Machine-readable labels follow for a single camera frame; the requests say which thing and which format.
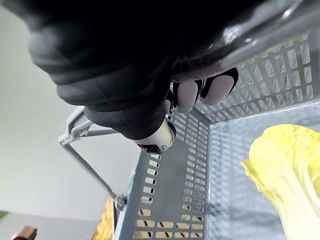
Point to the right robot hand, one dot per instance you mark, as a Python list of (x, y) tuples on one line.
[(105, 62)]

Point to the grey plastic shopping basket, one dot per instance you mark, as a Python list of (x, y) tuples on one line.
[(225, 175)]

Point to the brown wooden block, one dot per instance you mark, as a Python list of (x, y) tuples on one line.
[(26, 233)]

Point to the yellow napa cabbage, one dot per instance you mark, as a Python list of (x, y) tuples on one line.
[(290, 170)]

